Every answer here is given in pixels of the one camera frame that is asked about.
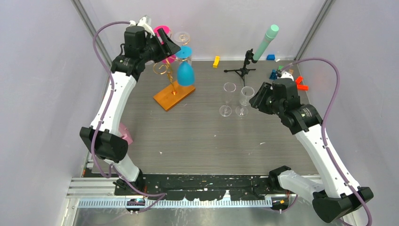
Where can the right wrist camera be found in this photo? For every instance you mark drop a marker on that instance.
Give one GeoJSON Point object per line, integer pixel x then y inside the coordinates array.
{"type": "Point", "coordinates": [285, 74]}

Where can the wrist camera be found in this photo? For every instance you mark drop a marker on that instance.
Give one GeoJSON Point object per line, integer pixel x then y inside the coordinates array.
{"type": "Point", "coordinates": [285, 74]}
{"type": "Point", "coordinates": [144, 22]}

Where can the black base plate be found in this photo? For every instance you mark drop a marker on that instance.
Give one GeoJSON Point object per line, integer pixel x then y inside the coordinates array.
{"type": "Point", "coordinates": [208, 187]}

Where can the mint green microphone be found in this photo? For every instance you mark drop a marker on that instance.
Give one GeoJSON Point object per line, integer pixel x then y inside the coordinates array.
{"type": "Point", "coordinates": [269, 36]}

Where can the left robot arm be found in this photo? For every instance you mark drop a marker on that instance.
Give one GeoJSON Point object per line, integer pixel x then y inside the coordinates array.
{"type": "Point", "coordinates": [103, 138]}

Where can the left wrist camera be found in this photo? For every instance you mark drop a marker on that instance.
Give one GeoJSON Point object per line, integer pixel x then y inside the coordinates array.
{"type": "Point", "coordinates": [144, 22]}

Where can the small blue block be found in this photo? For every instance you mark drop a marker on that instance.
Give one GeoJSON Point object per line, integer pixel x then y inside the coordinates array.
{"type": "Point", "coordinates": [270, 57]}

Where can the pink holder box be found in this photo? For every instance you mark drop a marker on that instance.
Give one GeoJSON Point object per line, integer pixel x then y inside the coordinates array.
{"type": "Point", "coordinates": [125, 134]}

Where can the yellow block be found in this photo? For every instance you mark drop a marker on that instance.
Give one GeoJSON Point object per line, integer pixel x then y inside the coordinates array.
{"type": "Point", "coordinates": [216, 62]}

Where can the blue wine glass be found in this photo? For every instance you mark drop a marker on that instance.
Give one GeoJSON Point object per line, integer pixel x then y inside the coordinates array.
{"type": "Point", "coordinates": [185, 71]}

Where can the clear round wine glass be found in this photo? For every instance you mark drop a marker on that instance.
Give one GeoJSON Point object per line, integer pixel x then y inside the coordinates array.
{"type": "Point", "coordinates": [245, 95]}

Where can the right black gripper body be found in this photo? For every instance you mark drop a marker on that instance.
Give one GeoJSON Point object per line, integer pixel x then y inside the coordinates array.
{"type": "Point", "coordinates": [271, 105]}

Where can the clear wine glass back right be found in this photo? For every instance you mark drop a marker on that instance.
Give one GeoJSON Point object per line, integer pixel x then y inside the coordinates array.
{"type": "Point", "coordinates": [182, 39]}

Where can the red L-shaped block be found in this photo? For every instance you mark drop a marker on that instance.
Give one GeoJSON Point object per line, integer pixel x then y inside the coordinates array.
{"type": "Point", "coordinates": [299, 84]}

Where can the blue lego brick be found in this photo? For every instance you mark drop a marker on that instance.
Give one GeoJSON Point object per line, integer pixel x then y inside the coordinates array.
{"type": "Point", "coordinates": [273, 75]}

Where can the black tripod microphone stand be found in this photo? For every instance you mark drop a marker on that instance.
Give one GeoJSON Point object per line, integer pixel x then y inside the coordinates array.
{"type": "Point", "coordinates": [243, 71]}

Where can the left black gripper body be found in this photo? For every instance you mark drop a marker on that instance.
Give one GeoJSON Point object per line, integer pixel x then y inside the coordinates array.
{"type": "Point", "coordinates": [150, 49]}

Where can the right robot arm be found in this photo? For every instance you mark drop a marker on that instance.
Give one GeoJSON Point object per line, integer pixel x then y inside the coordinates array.
{"type": "Point", "coordinates": [339, 193]}

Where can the gold wire wine glass rack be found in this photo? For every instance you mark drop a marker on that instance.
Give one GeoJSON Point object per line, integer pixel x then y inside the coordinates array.
{"type": "Point", "coordinates": [174, 93]}

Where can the clear flute wine glass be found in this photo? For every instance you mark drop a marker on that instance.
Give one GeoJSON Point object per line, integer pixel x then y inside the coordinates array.
{"type": "Point", "coordinates": [228, 92]}

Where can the pink wine glass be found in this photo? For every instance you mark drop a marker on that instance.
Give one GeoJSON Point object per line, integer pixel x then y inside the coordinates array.
{"type": "Point", "coordinates": [168, 32]}

